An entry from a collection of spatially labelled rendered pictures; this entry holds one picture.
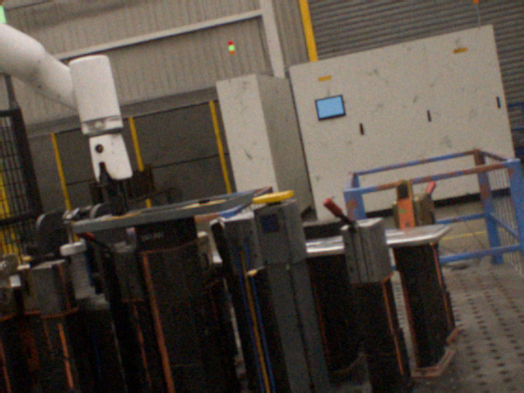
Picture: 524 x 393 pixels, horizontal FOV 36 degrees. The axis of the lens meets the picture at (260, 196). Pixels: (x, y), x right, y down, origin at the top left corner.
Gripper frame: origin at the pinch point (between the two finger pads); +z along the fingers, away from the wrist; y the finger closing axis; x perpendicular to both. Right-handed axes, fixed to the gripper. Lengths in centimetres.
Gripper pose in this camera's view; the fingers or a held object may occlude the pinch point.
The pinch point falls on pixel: (119, 204)
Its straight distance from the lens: 176.1
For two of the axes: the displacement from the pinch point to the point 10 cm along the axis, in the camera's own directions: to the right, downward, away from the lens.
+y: 1.6, -1.1, 9.8
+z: 1.9, 9.8, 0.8
